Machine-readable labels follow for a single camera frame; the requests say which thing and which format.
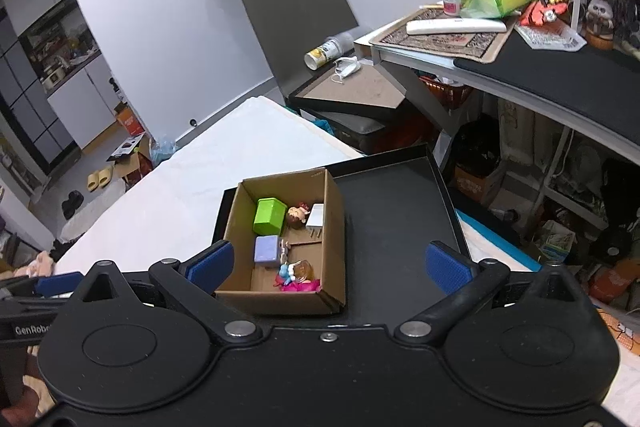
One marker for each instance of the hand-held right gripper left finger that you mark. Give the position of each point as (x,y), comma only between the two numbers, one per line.
(210,263)

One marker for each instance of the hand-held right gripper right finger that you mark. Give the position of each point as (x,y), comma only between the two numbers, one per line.
(447,269)

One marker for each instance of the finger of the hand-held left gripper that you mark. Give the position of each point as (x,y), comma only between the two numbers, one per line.
(57,283)

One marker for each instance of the purple plastic box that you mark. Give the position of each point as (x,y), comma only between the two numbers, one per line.
(267,249)

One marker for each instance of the black shallow tray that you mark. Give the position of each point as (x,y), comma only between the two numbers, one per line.
(390,227)

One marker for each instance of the green plastic box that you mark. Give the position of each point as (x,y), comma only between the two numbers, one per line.
(267,217)

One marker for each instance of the doll with pink dress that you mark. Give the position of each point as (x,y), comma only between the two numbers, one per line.
(300,274)

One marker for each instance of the doll with brown hair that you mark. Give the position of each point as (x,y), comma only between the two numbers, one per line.
(296,217)

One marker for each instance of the brown cardboard box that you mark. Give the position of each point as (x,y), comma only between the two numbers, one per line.
(332,257)

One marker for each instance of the white charger plug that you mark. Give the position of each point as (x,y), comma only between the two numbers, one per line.
(316,216)

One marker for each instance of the person's left hand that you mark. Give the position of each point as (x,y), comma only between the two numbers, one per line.
(22,407)

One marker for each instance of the black slippers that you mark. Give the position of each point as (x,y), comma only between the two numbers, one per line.
(73,204)

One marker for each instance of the orange cardboard box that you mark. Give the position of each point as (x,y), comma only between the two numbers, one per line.
(477,184)

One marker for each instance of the yellow slippers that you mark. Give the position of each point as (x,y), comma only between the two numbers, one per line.
(100,178)

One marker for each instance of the blue plastic bag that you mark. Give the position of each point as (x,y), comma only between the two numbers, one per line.
(162,149)

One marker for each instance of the cardboard box with black packet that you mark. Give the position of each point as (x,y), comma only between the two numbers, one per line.
(131,159)

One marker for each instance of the red plastic basket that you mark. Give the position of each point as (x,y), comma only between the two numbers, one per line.
(445,93)

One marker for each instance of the white cabinet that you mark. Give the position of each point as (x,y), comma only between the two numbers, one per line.
(85,102)

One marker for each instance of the black lid with brown inside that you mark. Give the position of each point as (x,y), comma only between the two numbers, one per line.
(360,87)

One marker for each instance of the grey desk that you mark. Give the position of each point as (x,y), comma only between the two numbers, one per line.
(425,57)

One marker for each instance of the black desk pad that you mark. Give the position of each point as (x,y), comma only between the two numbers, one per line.
(550,72)

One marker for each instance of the white face mask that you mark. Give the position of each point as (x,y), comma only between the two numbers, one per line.
(346,69)

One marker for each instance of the patterned desk mat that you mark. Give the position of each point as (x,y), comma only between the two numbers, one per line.
(450,43)

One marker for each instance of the white bottle with yellow cap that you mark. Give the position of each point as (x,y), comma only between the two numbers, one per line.
(327,52)

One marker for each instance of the white remote control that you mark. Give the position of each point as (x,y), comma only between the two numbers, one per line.
(455,26)

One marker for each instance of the printed plastic packet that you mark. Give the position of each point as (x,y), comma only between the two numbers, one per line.
(550,38)

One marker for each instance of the grey chair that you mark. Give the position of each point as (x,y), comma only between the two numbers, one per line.
(295,17)

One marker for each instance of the red toy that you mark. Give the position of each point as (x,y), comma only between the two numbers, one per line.
(542,13)

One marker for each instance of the panda figurine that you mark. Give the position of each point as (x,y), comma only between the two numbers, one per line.
(600,19)

